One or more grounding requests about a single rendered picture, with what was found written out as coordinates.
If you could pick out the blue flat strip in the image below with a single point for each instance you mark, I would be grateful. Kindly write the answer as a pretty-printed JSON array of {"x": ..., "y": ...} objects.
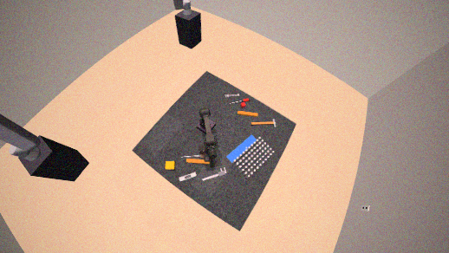
[{"x": 239, "y": 150}]

